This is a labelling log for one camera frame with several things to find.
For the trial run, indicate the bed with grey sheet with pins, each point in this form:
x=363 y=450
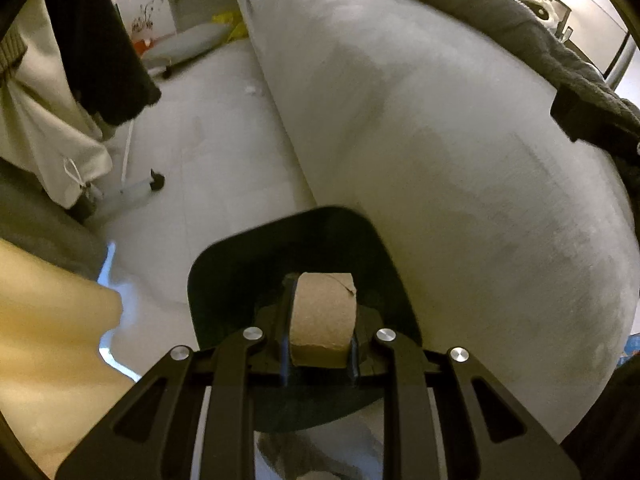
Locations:
x=425 y=160

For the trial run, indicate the tall cardboard tape core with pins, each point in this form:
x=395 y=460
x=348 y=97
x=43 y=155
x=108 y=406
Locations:
x=320 y=320

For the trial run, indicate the grey fleece blanket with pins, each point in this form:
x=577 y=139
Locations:
x=500 y=15

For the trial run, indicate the grey rolling stool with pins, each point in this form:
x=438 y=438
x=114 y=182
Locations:
x=185 y=45

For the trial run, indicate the white dressing table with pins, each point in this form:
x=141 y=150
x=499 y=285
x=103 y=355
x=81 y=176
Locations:
x=145 y=15

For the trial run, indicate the yellow plastic bag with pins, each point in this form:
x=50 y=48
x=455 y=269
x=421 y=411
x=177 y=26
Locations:
x=225 y=26

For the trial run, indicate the red bag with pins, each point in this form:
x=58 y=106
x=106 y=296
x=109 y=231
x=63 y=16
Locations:
x=144 y=46

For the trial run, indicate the cream coat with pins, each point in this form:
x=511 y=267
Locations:
x=40 y=125

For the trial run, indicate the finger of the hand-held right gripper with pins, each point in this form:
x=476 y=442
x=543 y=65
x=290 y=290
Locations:
x=580 y=115

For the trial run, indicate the cream plush pet bed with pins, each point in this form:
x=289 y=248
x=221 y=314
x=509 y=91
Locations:
x=542 y=10

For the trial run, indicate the grey cloth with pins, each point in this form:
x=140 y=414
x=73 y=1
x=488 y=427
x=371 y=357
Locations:
x=35 y=225

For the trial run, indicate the black hanging garment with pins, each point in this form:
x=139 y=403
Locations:
x=100 y=50

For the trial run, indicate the yellow cloth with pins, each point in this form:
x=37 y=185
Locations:
x=45 y=335

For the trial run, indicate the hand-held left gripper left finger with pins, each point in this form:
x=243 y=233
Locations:
x=280 y=340

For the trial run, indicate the olive knit cardigan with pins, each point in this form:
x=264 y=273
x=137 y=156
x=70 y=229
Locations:
x=10 y=47

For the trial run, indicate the white wardrobe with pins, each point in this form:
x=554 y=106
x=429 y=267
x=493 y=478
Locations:
x=595 y=25

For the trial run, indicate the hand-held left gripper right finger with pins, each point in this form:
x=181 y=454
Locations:
x=362 y=350

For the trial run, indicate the black trash bin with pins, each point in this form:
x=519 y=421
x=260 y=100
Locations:
x=225 y=285

